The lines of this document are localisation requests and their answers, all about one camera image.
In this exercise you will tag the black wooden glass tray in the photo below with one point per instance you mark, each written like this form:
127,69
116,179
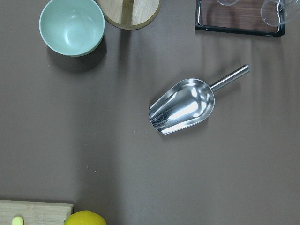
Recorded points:
243,17

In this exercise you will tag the stainless steel scoop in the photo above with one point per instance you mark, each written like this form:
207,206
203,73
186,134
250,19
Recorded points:
188,103

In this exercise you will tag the wooden mug tree stand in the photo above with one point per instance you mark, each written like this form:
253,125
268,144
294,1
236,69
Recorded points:
130,14

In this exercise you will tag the mint green bowl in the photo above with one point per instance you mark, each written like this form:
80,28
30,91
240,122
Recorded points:
72,27

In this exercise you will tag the whole yellow lemon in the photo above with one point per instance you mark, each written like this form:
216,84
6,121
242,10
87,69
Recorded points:
85,218

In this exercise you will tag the bamboo cutting board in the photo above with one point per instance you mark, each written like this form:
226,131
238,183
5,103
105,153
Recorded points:
35,213

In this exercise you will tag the clear drinking glass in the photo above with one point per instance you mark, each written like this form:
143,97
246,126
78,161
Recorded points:
274,12

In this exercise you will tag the yellow plastic knife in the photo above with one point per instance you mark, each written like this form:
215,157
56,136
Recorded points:
18,220

